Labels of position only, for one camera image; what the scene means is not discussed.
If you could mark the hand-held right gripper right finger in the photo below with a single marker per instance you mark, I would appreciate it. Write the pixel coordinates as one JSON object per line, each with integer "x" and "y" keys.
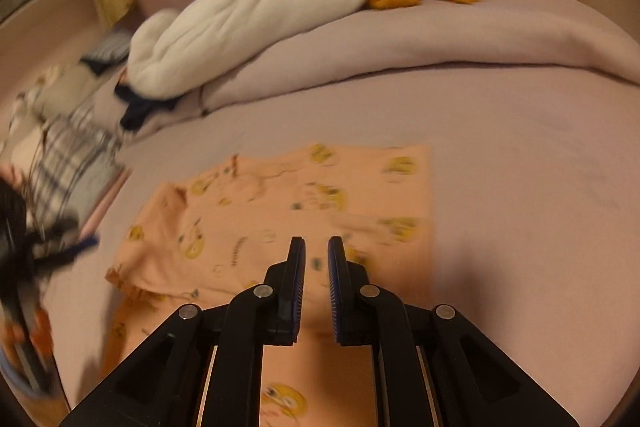
{"x": 332, "y": 287}

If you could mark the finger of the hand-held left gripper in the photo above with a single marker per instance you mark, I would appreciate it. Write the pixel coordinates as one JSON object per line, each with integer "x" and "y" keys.
{"x": 75, "y": 253}
{"x": 57, "y": 231}

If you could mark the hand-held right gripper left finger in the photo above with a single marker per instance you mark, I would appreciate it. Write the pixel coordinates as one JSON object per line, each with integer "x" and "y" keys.
{"x": 301, "y": 287}

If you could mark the orange cartoon print pajama garment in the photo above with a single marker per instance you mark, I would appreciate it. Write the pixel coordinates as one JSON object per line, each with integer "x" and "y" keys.
{"x": 235, "y": 227}

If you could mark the plaid blanket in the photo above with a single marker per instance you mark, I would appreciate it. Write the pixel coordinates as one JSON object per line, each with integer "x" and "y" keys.
{"x": 65, "y": 157}

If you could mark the navy blue cloth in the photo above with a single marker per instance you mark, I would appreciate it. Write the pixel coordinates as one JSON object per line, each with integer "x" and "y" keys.
{"x": 142, "y": 109}

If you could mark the striped pillow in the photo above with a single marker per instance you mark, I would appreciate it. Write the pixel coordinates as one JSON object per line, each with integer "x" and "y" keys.
{"x": 109, "y": 48}

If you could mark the pink bed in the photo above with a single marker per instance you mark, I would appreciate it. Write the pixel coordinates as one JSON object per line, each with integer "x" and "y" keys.
{"x": 525, "y": 207}

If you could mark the pink duvet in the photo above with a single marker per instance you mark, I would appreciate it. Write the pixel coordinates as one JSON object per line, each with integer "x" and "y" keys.
{"x": 450, "y": 37}

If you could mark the white goose plush toy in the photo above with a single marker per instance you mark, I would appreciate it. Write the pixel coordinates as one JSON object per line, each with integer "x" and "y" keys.
{"x": 240, "y": 17}

